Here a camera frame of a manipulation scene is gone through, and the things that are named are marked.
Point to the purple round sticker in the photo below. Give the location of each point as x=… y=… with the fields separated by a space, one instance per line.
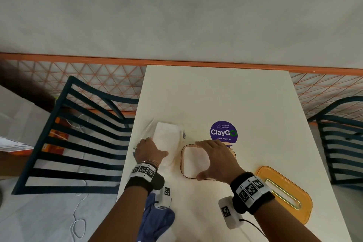
x=224 y=129

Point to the person's left hand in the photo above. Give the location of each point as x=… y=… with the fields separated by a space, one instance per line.
x=147 y=152

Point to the dark green slatted chair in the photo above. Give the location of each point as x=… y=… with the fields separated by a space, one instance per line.
x=340 y=134
x=48 y=145

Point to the blue cloth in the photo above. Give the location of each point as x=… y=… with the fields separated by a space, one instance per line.
x=156 y=222

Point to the orange ribbed plastic box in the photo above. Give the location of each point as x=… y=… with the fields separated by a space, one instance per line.
x=182 y=162

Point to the brown cardboard box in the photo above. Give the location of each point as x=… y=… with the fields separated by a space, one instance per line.
x=11 y=165

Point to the orange mesh fence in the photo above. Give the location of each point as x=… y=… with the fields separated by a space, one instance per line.
x=85 y=60

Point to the person's left forearm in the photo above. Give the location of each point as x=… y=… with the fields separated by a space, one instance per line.
x=119 y=216

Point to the clear cat print tissue wrapper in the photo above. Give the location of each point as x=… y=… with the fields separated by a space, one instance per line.
x=147 y=129

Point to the person's right hand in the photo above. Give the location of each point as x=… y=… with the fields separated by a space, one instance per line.
x=224 y=165

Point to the black right wristband with markers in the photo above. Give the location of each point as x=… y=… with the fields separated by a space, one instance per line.
x=252 y=192

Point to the orange plastic lid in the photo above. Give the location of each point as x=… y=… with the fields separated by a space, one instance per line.
x=283 y=193

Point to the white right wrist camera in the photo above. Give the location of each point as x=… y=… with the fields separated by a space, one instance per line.
x=228 y=213

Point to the person's right forearm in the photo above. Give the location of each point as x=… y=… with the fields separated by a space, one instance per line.
x=283 y=226

